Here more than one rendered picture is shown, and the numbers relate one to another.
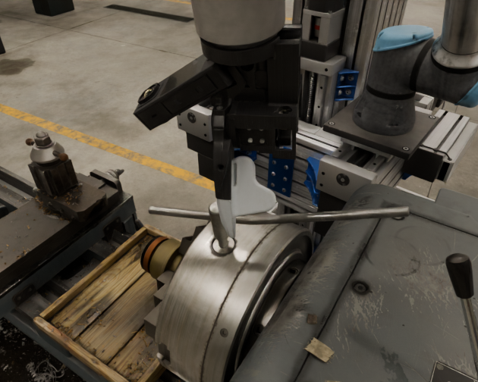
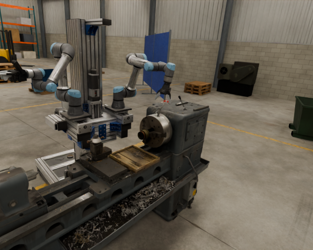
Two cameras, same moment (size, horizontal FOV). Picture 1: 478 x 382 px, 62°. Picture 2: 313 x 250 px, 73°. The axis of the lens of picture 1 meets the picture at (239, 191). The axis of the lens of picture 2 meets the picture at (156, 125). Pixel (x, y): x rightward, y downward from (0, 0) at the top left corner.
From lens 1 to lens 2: 1.89 m
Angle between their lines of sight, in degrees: 72
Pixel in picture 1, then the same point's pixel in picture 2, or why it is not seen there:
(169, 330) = (165, 129)
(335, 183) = (126, 119)
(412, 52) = (123, 90)
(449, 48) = (132, 87)
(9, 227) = (103, 166)
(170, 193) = not seen: outside the picture
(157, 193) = not seen: outside the picture
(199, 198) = not seen: hidden behind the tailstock
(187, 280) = (161, 121)
